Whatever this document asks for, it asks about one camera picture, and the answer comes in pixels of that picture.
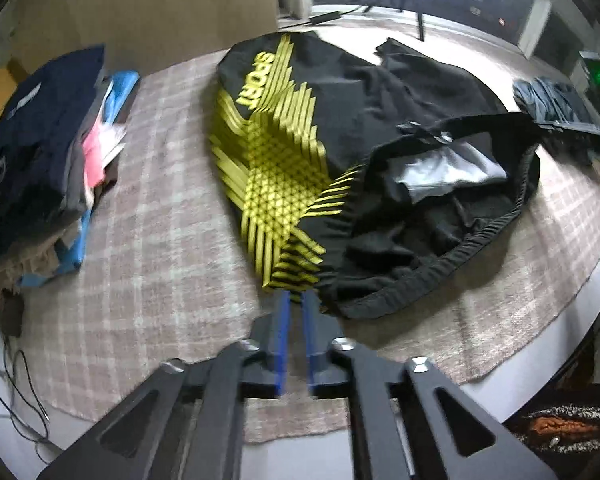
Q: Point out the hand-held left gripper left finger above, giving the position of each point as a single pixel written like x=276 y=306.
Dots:
x=282 y=330

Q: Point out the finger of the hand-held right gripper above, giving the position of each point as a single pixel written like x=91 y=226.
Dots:
x=575 y=129

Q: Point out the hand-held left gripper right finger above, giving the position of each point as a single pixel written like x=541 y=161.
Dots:
x=311 y=330

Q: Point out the black shorts with yellow print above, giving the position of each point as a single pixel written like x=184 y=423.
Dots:
x=380 y=125

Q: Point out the stack of folded clothes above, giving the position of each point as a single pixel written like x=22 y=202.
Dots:
x=35 y=150

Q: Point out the grey crumpled garment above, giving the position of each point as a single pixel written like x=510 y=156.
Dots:
x=550 y=97

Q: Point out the beige plaid blanket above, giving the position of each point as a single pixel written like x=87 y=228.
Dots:
x=170 y=220

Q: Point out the black tripod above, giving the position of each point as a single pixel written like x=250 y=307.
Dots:
x=415 y=5

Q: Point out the pink folded garment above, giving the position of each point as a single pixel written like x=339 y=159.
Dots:
x=96 y=157

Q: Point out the beige folded garment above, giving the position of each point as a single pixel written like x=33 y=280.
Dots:
x=27 y=257

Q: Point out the orange and black knit cloth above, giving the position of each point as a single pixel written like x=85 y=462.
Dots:
x=562 y=425

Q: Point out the small black adapter box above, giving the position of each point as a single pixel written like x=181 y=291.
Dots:
x=11 y=314

